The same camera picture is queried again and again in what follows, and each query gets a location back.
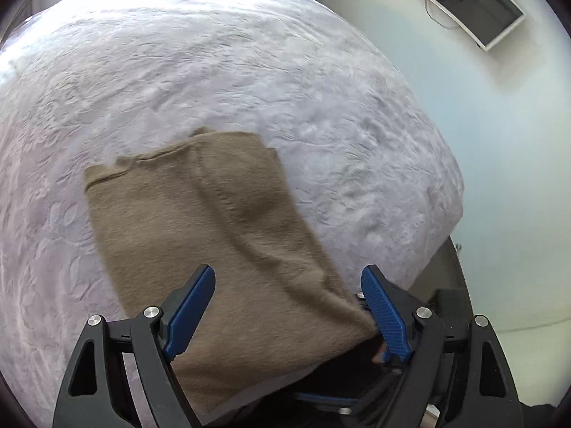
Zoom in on white framed wall television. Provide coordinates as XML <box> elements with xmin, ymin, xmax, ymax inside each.
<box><xmin>393</xmin><ymin>0</ymin><xmax>527</xmax><ymax>52</ymax></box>

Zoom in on brown knit sweater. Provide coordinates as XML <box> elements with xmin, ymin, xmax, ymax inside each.
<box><xmin>84</xmin><ymin>127</ymin><xmax>380</xmax><ymax>415</ymax></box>

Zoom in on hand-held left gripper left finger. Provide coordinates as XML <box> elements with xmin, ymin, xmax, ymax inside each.
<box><xmin>52</xmin><ymin>264</ymin><xmax>217</xmax><ymax>428</ymax></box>

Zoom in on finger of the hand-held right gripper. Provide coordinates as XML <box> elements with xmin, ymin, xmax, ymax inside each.
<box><xmin>292</xmin><ymin>390</ymin><xmax>364</xmax><ymax>416</ymax></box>

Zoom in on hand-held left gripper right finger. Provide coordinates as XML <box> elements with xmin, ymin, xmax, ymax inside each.
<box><xmin>357</xmin><ymin>264</ymin><xmax>524</xmax><ymax>428</ymax></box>

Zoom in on television cable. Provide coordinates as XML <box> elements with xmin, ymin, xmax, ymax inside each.
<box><xmin>424</xmin><ymin>0</ymin><xmax>456</xmax><ymax>30</ymax></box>

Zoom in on lavender embossed bed blanket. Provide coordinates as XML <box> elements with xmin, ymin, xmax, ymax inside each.
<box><xmin>0</xmin><ymin>0</ymin><xmax>465</xmax><ymax>426</ymax></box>

